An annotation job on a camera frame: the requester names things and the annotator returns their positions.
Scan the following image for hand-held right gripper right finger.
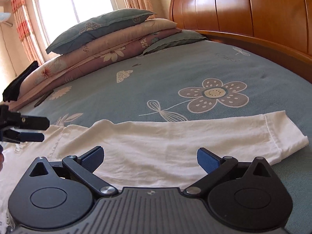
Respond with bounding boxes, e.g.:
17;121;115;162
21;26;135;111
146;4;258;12
183;147;275;197

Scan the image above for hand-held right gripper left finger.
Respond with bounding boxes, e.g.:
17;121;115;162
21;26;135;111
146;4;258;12
27;146;117;197

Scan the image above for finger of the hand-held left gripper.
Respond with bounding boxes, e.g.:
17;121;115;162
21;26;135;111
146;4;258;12
19;116;50;130
4;131;45;144

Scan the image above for white printed long-sleeve shirt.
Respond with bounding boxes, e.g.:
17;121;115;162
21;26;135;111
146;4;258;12
0;111;309;234

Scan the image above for black smartphone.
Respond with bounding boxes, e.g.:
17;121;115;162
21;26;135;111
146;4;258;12
34;90;54;107

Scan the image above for black cloth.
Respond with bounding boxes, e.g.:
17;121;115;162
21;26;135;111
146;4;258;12
2;60;39;102

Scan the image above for blue floral bed sheet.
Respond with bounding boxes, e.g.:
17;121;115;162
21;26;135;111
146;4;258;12
32;39;312;234

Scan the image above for pink floral folded quilt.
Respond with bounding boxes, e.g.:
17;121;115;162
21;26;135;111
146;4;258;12
7;18;183;110

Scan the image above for grey-blue floral pillow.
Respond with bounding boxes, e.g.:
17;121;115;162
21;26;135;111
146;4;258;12
46;8;158;54

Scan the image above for flat grey-blue pillow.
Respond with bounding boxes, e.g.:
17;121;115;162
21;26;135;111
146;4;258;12
143;29;207;55

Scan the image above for window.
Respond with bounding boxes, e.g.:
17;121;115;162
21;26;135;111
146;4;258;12
34;0;127;44

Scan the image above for wooden headboard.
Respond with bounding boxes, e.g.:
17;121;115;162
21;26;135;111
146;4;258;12
169;0;312;83

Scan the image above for wall air conditioner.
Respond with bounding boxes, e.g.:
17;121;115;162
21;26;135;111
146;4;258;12
0;12;13;27

